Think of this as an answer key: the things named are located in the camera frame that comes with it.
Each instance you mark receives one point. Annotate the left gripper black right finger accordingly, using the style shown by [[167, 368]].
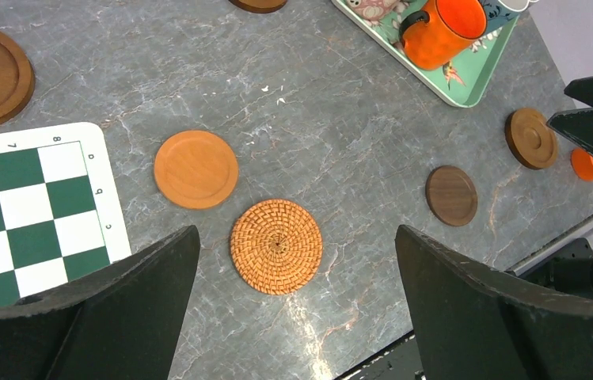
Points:
[[474, 322]]

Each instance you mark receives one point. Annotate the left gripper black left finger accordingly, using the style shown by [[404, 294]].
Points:
[[120, 322]]

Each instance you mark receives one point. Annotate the brown ridged wooden coaster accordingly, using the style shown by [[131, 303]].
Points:
[[530, 140]]

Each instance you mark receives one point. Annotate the dark walnut wooden coaster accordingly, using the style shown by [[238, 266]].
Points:
[[451, 195]]

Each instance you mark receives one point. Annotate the light orange wooden coaster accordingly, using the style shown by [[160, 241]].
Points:
[[196, 169]]

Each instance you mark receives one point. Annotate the woven rattan coaster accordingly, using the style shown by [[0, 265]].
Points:
[[276, 246]]

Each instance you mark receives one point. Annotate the orange yellow small container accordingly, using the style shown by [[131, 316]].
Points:
[[582, 164]]

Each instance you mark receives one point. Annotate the green white chessboard mat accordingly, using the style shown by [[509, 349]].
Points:
[[60, 214]]

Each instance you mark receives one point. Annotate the blue patterned mug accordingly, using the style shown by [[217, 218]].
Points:
[[499, 12]]

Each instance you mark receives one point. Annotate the mint green floral tray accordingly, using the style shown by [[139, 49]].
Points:
[[460, 82]]

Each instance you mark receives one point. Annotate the orange mug black handle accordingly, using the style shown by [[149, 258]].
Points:
[[441, 29]]

